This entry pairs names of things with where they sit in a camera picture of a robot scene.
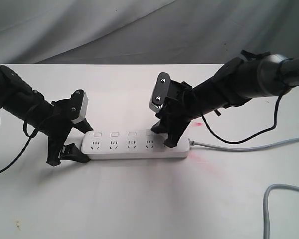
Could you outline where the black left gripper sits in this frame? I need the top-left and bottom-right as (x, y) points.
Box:
(40, 92), (93, 166)

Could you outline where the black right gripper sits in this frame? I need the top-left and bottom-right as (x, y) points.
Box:
(150, 80), (201, 148)

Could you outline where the white five-outlet power strip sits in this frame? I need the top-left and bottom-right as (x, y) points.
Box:
(81, 129), (190, 160)

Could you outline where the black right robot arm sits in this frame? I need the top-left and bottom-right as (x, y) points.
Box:
(149, 50), (299, 148)

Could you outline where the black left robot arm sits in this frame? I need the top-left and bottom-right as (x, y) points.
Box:
(0, 65), (92, 166)

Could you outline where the grey backdrop cloth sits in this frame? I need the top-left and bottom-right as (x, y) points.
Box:
(0, 0), (299, 64)

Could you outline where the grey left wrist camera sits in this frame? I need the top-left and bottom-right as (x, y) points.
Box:
(71, 89), (88, 124)

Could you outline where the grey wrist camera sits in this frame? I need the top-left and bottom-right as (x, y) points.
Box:
(149, 72), (171, 113)
(71, 89), (88, 124)

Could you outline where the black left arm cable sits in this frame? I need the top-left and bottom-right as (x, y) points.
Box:
(0, 92), (56, 177)

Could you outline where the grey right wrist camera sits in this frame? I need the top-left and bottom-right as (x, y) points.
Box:
(149, 72), (171, 113)

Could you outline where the grey power cable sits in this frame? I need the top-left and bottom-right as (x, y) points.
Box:
(188, 136), (299, 239)

